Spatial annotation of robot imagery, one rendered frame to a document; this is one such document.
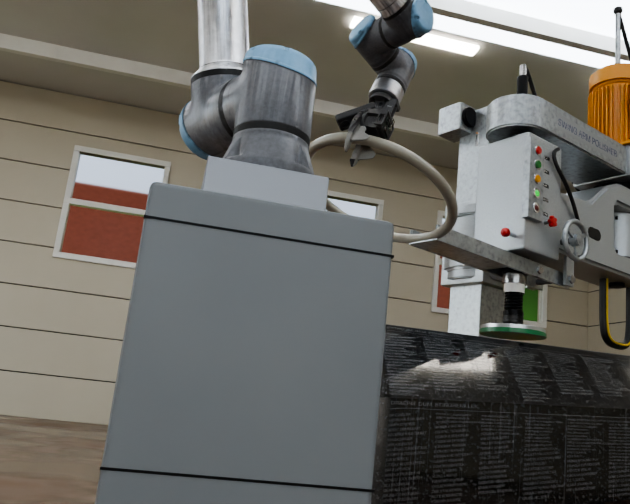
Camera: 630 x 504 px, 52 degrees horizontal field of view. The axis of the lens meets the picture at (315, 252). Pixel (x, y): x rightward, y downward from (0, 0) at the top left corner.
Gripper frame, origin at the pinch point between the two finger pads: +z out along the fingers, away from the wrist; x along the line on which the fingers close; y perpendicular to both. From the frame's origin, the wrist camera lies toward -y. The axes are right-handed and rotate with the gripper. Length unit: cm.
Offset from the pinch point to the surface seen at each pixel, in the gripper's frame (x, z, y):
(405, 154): 3.1, -5.1, 13.8
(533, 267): 77, -23, 38
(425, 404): 49, 43, 28
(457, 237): 46, -10, 20
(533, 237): 66, -28, 38
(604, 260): 102, -47, 57
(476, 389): 58, 31, 37
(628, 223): 113, -74, 61
